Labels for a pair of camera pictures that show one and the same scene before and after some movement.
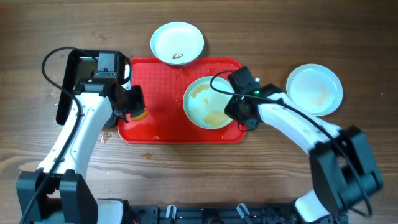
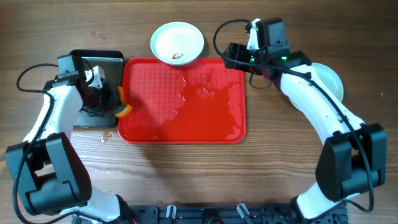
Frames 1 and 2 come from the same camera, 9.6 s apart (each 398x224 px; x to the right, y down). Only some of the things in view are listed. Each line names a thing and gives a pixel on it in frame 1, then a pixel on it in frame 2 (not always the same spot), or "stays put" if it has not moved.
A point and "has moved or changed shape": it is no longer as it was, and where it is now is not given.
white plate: x=204 y=106 to x=329 y=80
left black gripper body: x=135 y=101 to x=112 y=96
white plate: x=177 y=43 stays put
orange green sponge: x=138 y=115 has moved or changed shape
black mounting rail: x=224 y=214 stays put
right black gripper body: x=237 y=109 to x=232 y=55
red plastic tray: x=163 y=85 stays put
